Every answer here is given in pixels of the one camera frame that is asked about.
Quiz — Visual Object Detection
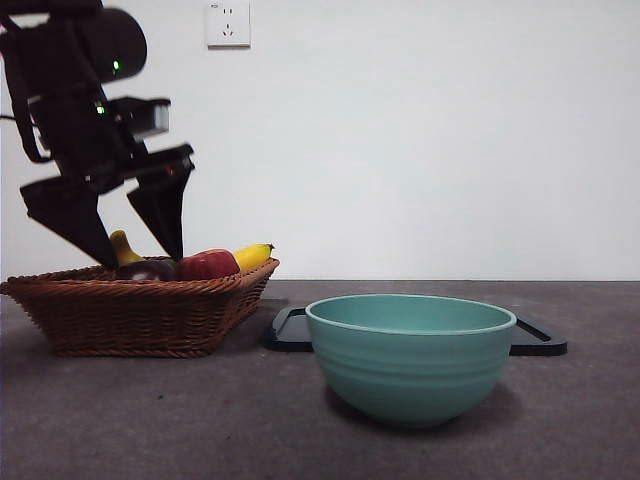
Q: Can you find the dark purple plum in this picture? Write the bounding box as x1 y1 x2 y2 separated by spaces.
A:
115 259 179 283

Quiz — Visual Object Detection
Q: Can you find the teal ribbed bowl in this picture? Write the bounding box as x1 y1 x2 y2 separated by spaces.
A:
304 294 518 430

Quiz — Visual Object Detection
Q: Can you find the red bell pepper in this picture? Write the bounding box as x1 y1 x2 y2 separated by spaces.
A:
177 249 242 282

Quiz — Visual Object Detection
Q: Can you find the yellow banana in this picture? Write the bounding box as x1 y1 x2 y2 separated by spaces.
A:
109 230 278 274

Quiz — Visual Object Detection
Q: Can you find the brown wicker basket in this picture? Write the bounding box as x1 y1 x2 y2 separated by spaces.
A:
0 257 281 359

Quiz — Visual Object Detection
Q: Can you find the black rectangular tray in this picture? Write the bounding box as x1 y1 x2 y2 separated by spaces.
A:
263 306 570 357

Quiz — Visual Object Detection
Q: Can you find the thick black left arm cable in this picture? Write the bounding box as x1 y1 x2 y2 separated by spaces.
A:
7 59 54 165

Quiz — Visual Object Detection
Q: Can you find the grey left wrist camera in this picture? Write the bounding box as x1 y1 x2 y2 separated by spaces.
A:
110 97 172 137

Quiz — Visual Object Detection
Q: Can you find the white wall socket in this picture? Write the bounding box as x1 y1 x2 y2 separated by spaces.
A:
206 0 252 50

